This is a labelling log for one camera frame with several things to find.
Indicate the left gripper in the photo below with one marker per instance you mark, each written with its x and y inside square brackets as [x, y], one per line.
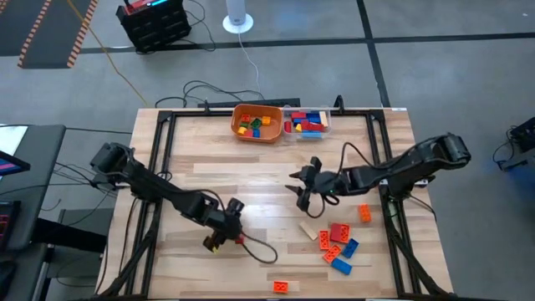
[225, 228]

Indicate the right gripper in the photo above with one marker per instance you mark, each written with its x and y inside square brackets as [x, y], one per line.
[326, 184]

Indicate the small red arched block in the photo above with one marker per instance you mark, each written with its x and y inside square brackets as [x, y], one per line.
[239, 239]

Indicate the wooden plank block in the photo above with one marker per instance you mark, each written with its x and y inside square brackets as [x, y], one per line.
[324, 118]
[308, 231]

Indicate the long light blue block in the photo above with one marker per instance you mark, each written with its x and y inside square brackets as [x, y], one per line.
[312, 134]

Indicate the long yellow block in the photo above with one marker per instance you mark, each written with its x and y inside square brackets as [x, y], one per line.
[298, 128]

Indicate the red rounded block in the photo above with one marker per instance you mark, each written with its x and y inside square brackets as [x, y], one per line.
[287, 126]

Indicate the wide red block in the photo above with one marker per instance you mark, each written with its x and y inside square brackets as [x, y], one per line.
[335, 232]

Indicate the long orange studded brick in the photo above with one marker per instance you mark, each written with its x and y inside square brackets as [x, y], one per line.
[324, 241]
[332, 253]
[344, 234]
[365, 212]

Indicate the small blue block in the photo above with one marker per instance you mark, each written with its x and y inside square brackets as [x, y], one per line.
[256, 133]

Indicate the small yellow-orange block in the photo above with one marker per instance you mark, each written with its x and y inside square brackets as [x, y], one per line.
[266, 120]

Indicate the green studded brick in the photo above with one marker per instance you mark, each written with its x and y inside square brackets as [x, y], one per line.
[256, 123]

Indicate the small yellow block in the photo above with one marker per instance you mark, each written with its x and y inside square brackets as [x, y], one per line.
[242, 131]

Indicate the small green block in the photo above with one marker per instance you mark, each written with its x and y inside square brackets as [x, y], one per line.
[243, 124]

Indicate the small orange studded brick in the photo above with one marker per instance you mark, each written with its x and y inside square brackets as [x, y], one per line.
[281, 287]
[246, 118]

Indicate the long blue studded brick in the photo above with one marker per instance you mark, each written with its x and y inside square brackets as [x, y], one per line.
[350, 248]
[342, 266]

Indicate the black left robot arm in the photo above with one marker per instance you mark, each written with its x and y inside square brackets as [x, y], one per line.
[159, 188]

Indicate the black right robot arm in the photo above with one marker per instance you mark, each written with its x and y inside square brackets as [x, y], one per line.
[401, 167]

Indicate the orange plastic bin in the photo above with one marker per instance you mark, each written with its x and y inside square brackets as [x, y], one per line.
[273, 131]

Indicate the clear plastic bin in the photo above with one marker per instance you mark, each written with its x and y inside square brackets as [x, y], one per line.
[329, 131]

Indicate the white round stand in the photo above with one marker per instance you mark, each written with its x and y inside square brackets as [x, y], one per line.
[238, 24]

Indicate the dark grey desk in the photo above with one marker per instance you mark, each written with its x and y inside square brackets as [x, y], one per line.
[37, 167]

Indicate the black crate with red top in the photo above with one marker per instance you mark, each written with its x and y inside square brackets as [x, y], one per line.
[154, 25]

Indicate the black keyboard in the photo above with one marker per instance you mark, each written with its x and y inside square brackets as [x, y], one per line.
[8, 226]

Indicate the tablet with lit screen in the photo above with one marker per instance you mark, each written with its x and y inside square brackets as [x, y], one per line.
[12, 165]

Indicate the white lit screen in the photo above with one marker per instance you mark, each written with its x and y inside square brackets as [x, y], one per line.
[10, 139]

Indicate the black orange-striped floor mat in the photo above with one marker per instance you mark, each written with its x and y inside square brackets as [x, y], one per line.
[58, 33]

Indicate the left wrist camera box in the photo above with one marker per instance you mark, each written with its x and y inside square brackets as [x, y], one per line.
[236, 205]

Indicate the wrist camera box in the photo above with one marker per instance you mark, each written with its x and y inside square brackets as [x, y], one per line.
[315, 163]
[236, 205]

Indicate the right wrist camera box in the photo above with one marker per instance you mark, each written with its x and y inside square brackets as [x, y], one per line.
[315, 163]

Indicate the black aluminium table frame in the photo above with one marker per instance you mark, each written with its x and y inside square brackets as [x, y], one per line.
[200, 113]

